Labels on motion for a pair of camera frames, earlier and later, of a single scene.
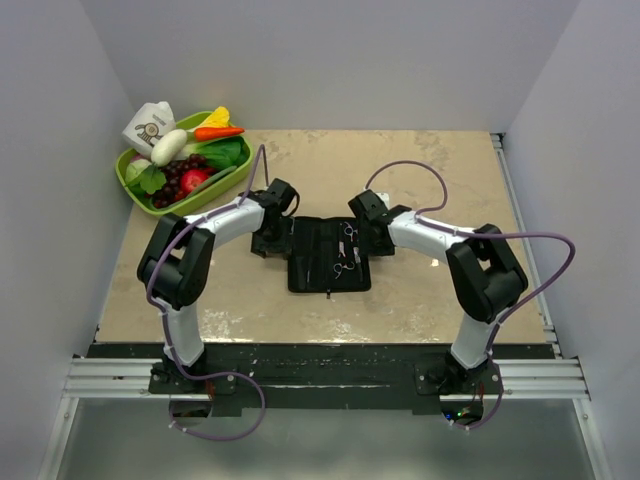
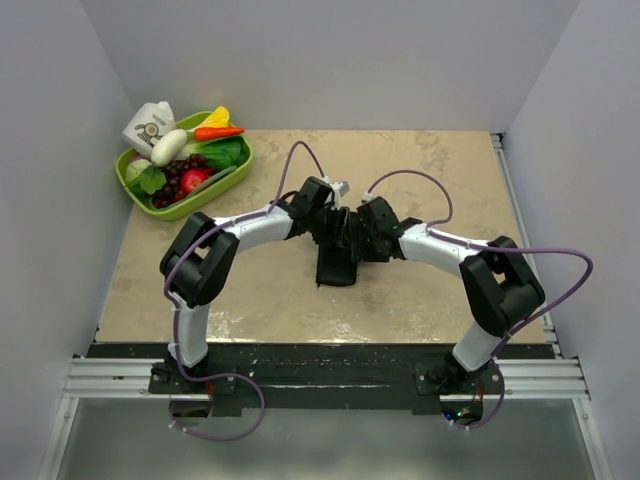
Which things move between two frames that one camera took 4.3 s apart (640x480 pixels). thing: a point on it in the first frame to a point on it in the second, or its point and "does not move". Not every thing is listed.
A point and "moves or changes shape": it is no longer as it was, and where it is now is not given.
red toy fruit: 191,179 does not move
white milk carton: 149,123 does not move
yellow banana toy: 220,117 does not move
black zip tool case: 325,255 moves or changes shape
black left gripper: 282,245 to 340,233
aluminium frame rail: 99,378 does not move
